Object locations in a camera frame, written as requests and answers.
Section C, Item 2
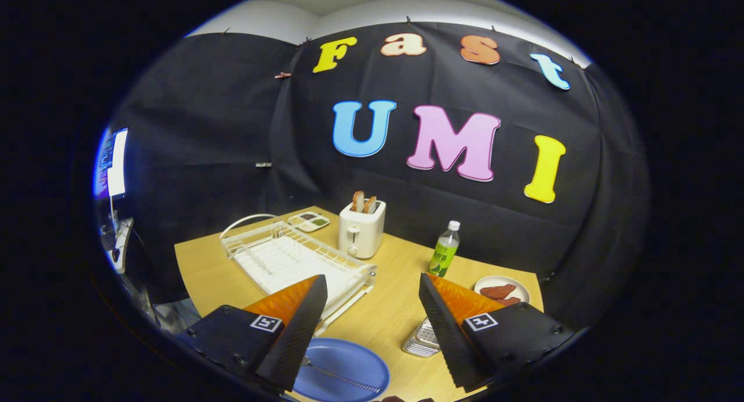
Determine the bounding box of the black backdrop cloth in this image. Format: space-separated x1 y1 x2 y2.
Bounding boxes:
110 21 650 333

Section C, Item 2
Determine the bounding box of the blue plate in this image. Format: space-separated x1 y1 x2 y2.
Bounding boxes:
291 338 391 402

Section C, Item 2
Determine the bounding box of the metal wire basket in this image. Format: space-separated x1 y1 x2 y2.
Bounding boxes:
402 317 442 357

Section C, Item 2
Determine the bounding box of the green label drink bottle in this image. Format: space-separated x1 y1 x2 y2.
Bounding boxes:
428 220 461 278

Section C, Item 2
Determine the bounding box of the purple striped handle spoon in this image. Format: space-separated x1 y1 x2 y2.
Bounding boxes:
301 356 381 393

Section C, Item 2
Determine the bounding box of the divided condiment dish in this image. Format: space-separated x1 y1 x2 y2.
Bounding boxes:
288 212 330 233

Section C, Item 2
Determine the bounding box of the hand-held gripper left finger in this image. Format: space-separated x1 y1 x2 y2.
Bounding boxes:
177 274 329 393

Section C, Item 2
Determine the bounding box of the computer monitor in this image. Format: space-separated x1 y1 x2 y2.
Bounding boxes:
93 127 128 200

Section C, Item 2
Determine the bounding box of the white wire dish rack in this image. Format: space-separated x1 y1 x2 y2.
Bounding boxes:
220 214 377 336

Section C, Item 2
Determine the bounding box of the white plate with meat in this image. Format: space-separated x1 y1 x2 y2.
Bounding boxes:
474 275 531 307

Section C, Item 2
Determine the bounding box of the white toaster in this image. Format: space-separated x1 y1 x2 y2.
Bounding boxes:
339 200 387 260

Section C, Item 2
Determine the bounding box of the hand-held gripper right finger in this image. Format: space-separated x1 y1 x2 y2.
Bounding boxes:
418 272 576 393

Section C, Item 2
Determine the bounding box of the white monitor stand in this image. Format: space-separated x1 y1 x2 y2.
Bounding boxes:
102 196 135 275

